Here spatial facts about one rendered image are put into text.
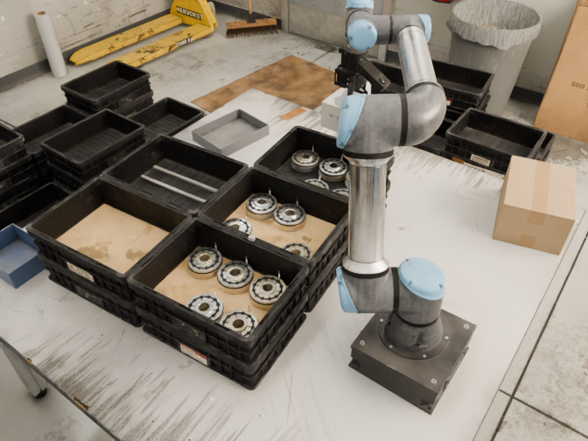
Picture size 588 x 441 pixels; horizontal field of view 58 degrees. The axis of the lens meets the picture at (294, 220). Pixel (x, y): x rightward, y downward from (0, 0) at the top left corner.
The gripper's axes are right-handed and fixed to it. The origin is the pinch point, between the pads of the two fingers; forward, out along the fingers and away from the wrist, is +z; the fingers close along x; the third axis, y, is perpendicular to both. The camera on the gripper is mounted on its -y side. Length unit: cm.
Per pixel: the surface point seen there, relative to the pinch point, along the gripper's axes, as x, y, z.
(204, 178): 30, 43, 28
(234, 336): 81, -16, 18
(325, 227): 26.1, -6.2, 27.8
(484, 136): -110, -14, 62
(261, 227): 38.3, 10.6, 27.6
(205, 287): 68, 8, 28
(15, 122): -15, 279, 109
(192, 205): 43, 36, 28
